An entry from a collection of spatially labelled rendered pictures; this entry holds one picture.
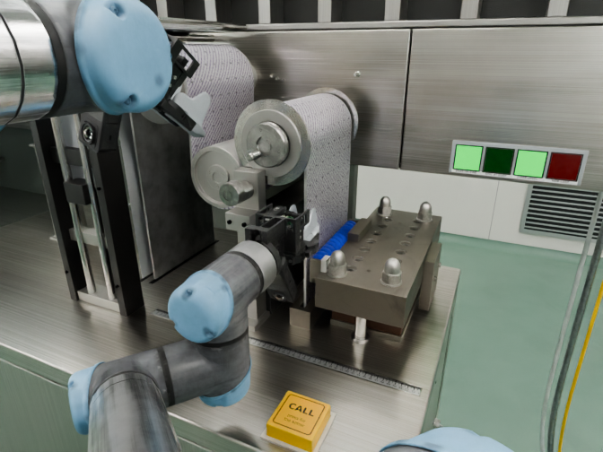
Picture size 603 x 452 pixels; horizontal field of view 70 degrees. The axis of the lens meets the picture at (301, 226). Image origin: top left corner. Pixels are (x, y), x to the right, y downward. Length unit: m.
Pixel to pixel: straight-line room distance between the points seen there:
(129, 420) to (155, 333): 0.47
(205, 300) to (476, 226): 3.14
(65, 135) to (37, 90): 0.64
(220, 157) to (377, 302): 0.39
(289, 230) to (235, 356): 0.20
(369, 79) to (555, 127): 0.39
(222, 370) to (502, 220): 3.08
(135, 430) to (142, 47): 0.29
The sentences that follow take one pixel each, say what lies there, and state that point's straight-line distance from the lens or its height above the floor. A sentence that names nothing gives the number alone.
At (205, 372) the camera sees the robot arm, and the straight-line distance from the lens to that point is 0.58.
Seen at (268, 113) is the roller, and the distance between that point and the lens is 0.74.
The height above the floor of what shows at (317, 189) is 1.16.
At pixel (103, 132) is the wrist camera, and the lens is 0.57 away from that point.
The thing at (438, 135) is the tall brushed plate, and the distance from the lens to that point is 1.00.
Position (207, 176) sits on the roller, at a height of 1.18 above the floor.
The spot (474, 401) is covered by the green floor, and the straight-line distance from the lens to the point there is 2.13.
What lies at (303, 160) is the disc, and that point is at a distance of 0.73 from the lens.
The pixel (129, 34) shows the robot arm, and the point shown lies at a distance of 0.32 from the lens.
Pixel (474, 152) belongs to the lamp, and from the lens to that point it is 0.99.
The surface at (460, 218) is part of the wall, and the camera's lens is 3.52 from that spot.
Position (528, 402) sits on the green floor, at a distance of 2.22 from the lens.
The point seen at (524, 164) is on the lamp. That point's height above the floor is 1.18.
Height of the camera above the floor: 1.40
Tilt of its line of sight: 22 degrees down
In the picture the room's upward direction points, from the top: straight up
